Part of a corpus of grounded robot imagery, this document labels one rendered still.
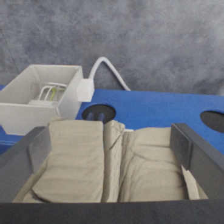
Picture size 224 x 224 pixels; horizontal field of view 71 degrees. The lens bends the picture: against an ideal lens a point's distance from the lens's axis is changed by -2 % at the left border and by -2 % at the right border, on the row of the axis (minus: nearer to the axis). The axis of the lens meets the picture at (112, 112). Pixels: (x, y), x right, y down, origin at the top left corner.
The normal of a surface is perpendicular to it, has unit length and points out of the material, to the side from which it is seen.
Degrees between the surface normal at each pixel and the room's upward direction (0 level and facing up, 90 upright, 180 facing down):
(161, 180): 87
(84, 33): 0
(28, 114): 0
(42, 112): 0
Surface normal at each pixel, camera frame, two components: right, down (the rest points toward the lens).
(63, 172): 0.00, -0.76
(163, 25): -0.11, 0.65
